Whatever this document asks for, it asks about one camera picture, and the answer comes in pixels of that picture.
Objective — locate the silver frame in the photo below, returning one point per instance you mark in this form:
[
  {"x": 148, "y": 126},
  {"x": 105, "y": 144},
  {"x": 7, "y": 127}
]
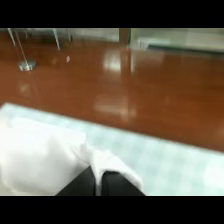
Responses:
[{"x": 26, "y": 64}]

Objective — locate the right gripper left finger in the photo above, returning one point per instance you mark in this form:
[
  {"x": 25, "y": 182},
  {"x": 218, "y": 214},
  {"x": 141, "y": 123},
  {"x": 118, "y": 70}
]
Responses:
[{"x": 81, "y": 186}]

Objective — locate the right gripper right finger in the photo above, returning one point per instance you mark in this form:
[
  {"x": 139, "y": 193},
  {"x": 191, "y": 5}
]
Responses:
[{"x": 118, "y": 185}]

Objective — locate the white shirt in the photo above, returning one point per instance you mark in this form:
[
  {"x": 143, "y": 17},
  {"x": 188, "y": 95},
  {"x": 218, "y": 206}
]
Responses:
[{"x": 40, "y": 156}]

